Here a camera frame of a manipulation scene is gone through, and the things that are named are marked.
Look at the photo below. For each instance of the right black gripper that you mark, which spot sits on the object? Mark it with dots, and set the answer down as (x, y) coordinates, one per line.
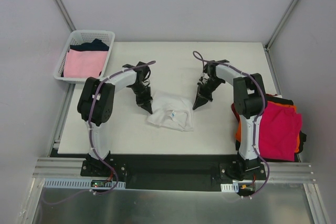
(203, 92)

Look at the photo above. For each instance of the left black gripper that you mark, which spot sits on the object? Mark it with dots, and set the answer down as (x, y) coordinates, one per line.
(143, 97)

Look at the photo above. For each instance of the white t shirt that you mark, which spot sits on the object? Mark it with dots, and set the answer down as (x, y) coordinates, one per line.
(172, 112)

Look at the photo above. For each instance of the red t shirt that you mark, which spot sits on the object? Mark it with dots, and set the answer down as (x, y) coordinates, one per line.
(235, 112)

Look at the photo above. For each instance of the black t shirt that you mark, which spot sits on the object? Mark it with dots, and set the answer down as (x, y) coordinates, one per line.
(281, 100)

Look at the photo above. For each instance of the white plastic laundry basket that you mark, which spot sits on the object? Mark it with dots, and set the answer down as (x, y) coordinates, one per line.
(77, 38)

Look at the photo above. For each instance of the magenta t shirt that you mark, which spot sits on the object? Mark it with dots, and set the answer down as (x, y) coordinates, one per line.
(281, 132)

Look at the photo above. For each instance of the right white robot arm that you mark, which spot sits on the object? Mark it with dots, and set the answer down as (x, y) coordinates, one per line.
(249, 102)

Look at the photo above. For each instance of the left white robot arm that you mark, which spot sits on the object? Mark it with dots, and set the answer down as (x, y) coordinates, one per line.
(95, 104)

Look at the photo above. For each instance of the navy t shirt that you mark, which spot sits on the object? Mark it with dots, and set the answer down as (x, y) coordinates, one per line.
(95, 45)

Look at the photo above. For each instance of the pink t shirt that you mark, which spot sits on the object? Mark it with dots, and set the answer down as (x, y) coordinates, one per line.
(84, 64)

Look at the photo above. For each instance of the right white cable duct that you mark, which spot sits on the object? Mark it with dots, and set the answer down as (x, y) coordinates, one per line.
(230, 188)

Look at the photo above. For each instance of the white cable duct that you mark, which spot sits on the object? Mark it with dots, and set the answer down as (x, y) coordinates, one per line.
(82, 184)
(230, 188)

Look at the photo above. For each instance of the aluminium rail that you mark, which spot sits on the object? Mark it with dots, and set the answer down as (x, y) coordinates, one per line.
(65, 167)

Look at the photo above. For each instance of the left white cable duct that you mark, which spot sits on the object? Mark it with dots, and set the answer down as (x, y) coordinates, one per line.
(82, 184)

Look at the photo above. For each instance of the left aluminium frame post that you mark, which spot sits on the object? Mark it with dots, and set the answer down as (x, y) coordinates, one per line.
(62, 9)

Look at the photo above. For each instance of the aluminium frame post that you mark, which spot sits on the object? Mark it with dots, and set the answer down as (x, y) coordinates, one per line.
(290, 8)
(62, 9)

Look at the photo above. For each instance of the right aluminium frame post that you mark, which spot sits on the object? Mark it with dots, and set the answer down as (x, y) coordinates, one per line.
(290, 8)

